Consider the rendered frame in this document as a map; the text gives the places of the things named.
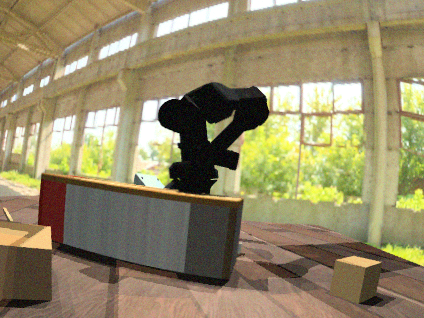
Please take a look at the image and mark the pale yellow thin stick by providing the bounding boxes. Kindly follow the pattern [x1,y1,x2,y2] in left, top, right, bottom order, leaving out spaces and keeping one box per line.
[3,208,14,222]

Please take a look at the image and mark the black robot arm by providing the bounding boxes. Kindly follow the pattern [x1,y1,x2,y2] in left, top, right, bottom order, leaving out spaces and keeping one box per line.
[158,82,269,171]

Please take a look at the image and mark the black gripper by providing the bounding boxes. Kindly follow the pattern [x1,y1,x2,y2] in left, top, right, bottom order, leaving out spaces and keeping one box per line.
[169,135,218,195]

